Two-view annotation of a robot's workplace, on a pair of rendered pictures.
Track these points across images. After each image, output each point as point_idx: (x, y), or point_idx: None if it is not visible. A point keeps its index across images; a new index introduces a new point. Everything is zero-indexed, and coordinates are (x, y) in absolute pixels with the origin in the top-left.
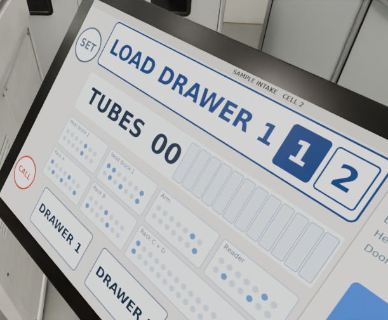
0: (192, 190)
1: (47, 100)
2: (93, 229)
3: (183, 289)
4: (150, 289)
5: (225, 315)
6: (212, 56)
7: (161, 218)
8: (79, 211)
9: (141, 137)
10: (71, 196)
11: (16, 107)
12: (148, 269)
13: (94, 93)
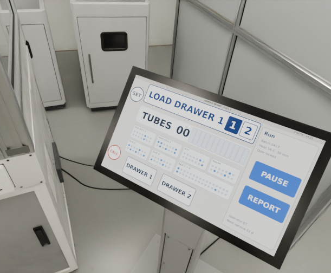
0: (196, 144)
1: (119, 119)
2: (156, 168)
3: (200, 179)
4: (187, 183)
5: (217, 183)
6: (195, 95)
7: (186, 156)
8: (148, 162)
9: (171, 128)
10: (142, 157)
11: (41, 124)
12: (185, 176)
13: (144, 114)
